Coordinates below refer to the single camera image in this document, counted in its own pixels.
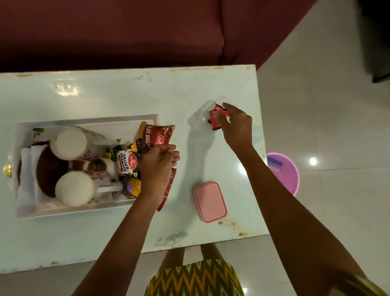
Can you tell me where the long red snack packet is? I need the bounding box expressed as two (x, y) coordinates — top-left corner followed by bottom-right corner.
(157, 168), (177, 212)

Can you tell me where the zigzag patterned dress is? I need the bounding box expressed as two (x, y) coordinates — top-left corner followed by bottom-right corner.
(144, 259), (390, 296)

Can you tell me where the clear plastic container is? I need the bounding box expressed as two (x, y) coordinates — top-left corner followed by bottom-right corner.
(187, 96), (236, 135)

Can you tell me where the dark brown snack packet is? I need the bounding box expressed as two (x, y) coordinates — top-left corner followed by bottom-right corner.
(130, 139), (151, 155)

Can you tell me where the white peanut packet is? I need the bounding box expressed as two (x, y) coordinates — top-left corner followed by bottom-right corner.
(117, 148), (141, 176)

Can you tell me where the pink lidded box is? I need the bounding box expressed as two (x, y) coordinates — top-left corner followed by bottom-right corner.
(194, 181), (228, 223)

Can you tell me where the purple yellow snack packet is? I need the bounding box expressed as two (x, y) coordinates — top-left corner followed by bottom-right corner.
(121, 177), (142, 199)

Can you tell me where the green packet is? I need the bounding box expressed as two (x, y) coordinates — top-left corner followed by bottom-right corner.
(106, 145), (120, 163)

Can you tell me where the small patterned cup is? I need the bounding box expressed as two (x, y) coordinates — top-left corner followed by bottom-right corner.
(68, 152), (119, 181)

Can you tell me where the small red packet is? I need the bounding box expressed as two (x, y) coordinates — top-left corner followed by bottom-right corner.
(208, 104), (230, 131)

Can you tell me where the maroon sofa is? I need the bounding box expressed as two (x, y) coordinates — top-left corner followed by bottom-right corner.
(0, 0), (319, 73)

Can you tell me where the person's leg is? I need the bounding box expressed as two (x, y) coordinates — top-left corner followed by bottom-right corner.
(157, 248), (186, 276)
(200, 243), (226, 262)

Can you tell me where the person's right forearm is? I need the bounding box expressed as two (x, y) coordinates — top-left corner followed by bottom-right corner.
(234, 146), (367, 296)

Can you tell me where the person's left forearm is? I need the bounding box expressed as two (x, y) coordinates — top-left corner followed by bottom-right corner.
(71, 194), (163, 296)

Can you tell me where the person's left leg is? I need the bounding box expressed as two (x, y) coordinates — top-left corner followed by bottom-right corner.
(157, 248), (186, 276)

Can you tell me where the person's right hand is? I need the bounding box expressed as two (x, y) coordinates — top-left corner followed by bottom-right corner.
(218, 102), (254, 153)

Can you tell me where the white patterned mug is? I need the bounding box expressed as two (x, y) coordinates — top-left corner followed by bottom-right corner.
(54, 170), (124, 208)
(49, 126), (120, 161)

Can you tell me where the white tray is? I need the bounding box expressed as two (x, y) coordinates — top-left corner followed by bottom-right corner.
(14, 114), (160, 220)

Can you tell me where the person's right leg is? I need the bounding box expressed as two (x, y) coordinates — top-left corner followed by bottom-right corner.
(200, 243), (226, 262)

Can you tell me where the person's left hand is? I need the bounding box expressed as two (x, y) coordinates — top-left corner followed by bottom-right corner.
(138, 144), (181, 202)

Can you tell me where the dark furniture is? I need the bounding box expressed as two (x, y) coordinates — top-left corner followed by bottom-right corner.
(356, 0), (390, 84)

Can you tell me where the pink bucket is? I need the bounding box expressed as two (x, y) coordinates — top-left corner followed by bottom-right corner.
(266, 152), (300, 197)

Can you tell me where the white napkin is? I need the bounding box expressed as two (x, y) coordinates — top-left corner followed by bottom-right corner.
(16, 145), (50, 209)

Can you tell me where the brown bowl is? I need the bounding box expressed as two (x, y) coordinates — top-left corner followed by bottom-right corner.
(36, 145), (69, 198)

